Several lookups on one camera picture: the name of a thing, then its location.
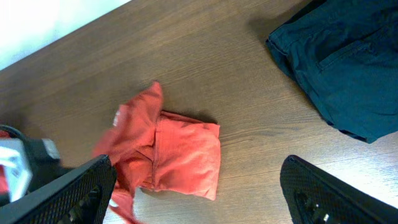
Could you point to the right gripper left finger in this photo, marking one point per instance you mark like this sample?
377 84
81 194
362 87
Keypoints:
80 196

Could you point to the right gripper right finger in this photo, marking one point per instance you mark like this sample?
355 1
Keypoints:
315 196

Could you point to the red t-shirt white print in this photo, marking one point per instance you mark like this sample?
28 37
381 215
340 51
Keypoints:
157 150

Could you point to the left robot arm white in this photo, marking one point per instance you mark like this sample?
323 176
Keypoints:
27 164

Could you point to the folded navy blue garment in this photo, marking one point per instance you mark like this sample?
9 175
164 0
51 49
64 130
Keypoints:
343 55

